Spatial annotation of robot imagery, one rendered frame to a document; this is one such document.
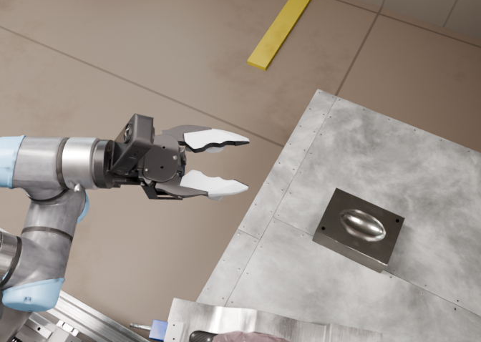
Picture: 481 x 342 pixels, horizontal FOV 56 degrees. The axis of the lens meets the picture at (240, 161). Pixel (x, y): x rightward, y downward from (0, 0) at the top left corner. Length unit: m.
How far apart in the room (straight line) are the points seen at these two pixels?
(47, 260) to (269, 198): 0.77
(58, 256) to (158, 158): 0.22
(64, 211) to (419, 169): 1.07
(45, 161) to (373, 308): 0.91
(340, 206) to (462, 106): 1.65
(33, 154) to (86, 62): 2.23
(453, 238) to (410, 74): 1.60
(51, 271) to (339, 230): 0.77
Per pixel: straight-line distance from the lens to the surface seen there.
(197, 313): 1.18
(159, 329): 1.16
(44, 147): 0.68
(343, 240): 1.24
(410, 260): 1.35
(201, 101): 2.56
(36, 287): 0.71
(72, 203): 0.76
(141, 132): 0.56
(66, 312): 1.93
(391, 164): 1.47
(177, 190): 0.62
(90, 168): 0.65
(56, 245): 0.73
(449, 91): 2.85
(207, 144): 0.64
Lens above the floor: 2.00
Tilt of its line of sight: 59 degrees down
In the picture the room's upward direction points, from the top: straight up
